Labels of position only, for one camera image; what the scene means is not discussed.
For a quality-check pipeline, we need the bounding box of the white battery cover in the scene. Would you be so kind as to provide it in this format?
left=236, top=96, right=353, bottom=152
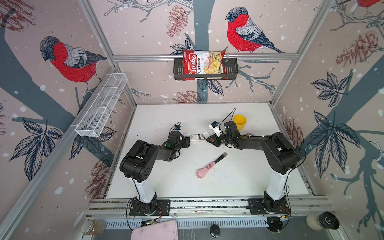
left=202, top=131, right=210, bottom=139

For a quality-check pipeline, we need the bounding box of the white remote control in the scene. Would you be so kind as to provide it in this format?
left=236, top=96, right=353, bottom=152
left=184, top=134, right=201, bottom=142

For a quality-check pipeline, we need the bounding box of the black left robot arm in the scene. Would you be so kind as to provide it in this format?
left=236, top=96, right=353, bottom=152
left=119, top=130, right=191, bottom=217

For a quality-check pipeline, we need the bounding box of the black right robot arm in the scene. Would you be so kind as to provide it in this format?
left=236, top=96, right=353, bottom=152
left=206, top=121, right=301, bottom=214

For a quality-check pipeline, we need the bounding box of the yellow plastic goblet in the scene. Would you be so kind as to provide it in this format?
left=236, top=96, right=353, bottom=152
left=233, top=115, right=247, bottom=131

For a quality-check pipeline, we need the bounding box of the red cassava chips bag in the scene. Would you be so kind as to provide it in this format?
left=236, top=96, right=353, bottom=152
left=183, top=50, right=227, bottom=75

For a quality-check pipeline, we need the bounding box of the pink cloth pad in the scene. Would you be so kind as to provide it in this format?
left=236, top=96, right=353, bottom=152
left=131, top=220, right=179, bottom=240

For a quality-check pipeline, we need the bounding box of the black round knob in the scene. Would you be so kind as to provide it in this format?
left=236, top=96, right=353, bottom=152
left=210, top=224, right=221, bottom=238

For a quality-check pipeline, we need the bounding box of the glass jar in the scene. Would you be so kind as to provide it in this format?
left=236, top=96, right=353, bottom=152
left=81, top=220, right=107, bottom=235

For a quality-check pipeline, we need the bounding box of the white tape roll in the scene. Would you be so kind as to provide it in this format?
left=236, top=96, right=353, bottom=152
left=306, top=212, right=340, bottom=231

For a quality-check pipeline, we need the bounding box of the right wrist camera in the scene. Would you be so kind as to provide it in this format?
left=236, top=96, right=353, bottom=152
left=209, top=121, right=222, bottom=137

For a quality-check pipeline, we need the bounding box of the pink handled scraper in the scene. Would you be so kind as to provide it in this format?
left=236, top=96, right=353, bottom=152
left=196, top=153, right=228, bottom=179

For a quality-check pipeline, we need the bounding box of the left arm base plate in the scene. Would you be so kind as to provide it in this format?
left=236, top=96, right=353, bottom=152
left=128, top=199, right=171, bottom=217

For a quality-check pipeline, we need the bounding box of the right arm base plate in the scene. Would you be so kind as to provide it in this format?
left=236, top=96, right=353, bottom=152
left=247, top=197, right=291, bottom=215

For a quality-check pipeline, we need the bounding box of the black wall basket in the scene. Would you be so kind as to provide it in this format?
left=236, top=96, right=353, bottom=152
left=173, top=58, right=239, bottom=81

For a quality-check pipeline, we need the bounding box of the aluminium mounting rail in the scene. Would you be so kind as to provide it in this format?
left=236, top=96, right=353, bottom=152
left=85, top=195, right=332, bottom=219

